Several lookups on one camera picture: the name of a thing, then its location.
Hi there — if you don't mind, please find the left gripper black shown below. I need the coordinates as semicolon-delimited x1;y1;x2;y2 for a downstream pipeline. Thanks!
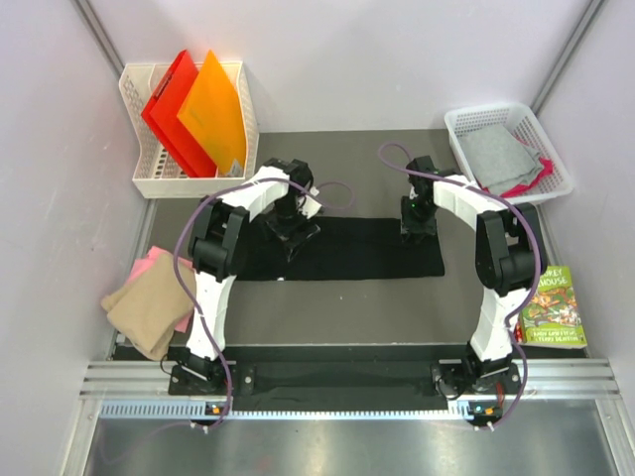
259;194;319;261

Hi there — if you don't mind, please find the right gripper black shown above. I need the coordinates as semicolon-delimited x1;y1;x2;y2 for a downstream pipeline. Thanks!
402;194;439;244

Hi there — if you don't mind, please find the black t-shirt with flower print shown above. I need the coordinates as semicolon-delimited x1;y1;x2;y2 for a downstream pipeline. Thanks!
237;216;445;282

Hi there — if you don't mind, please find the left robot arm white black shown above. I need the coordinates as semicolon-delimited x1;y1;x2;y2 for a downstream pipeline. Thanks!
173;159;320;395

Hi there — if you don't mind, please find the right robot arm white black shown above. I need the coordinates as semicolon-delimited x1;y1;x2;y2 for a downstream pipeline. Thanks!
401;156;548;398

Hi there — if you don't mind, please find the grey folded t-shirt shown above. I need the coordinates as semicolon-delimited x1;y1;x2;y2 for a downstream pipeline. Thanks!
458;124;541;189

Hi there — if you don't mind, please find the white perforated basket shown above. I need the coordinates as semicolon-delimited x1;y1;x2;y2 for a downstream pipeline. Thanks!
444;102;573;203

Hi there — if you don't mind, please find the orange plastic folder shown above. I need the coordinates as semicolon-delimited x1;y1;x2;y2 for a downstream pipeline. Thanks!
178;50;247;178

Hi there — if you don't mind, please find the magenta t-shirt in basket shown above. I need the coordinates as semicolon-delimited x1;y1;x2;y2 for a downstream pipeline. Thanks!
486;157;554;198

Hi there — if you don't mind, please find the white file organiser tray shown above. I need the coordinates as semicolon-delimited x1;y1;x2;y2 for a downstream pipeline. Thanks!
119;52;259;199

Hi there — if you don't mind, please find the pink folded t-shirt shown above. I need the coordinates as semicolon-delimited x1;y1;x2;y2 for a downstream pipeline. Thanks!
126;246;193;333

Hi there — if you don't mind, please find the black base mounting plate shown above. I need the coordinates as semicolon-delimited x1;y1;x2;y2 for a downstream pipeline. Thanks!
166;344;519;400

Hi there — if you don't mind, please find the beige folded t-shirt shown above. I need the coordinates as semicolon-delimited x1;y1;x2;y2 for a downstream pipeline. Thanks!
101;253;196;361

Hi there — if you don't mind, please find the red plastic folder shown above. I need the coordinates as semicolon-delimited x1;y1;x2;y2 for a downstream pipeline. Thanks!
141;50;217;179

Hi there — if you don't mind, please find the green children's book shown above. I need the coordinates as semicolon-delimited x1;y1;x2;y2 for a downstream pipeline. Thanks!
515;266;587;349

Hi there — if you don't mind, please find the white camera on left wrist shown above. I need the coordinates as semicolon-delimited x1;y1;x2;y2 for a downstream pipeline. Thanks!
298;186;321;219

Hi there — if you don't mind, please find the aluminium frame rail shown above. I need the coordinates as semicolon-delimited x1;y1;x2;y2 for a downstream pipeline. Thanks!
79;359;620;424

